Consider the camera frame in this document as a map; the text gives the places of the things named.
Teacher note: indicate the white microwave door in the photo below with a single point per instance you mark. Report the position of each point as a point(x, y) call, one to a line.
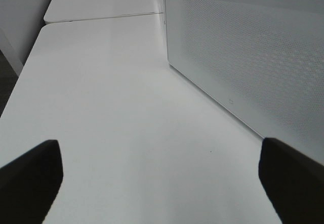
point(262, 60)

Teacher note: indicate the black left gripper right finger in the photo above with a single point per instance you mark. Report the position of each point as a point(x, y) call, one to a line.
point(292, 181)

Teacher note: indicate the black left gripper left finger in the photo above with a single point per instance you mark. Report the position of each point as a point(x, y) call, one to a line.
point(30, 184)

